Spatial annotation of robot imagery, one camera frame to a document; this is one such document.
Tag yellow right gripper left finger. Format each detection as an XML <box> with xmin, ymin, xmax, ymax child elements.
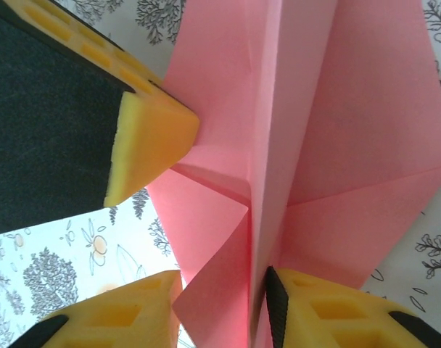
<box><xmin>6</xmin><ymin>270</ymin><xmax>184</xmax><ymax>348</ymax></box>

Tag floral patterned table cover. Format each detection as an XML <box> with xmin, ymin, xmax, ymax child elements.
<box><xmin>0</xmin><ymin>0</ymin><xmax>441</xmax><ymax>348</ymax></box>

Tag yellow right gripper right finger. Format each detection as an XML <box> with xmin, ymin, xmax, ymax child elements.
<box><xmin>263</xmin><ymin>265</ymin><xmax>441</xmax><ymax>348</ymax></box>

